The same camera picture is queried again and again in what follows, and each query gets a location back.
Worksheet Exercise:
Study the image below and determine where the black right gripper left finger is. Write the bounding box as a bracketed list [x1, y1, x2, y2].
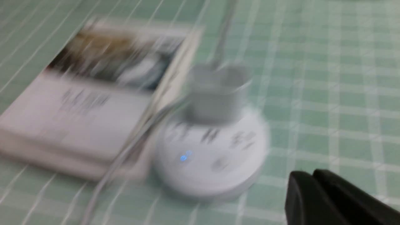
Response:
[284, 171, 344, 225]

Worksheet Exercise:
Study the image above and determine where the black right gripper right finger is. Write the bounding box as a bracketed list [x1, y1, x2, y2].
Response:
[313, 169, 400, 225]

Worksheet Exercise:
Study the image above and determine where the white desk lamp with sockets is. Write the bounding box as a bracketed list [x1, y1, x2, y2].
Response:
[154, 0, 270, 201]

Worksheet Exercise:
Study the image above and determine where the green checkered tablecloth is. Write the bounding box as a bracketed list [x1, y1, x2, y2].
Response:
[1, 0, 400, 225]

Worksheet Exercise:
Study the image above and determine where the top white self-driving book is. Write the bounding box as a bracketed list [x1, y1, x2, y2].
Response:
[1, 17, 204, 161]

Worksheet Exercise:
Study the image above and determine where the white lamp power cable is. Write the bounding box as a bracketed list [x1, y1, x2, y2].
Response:
[80, 94, 191, 225]

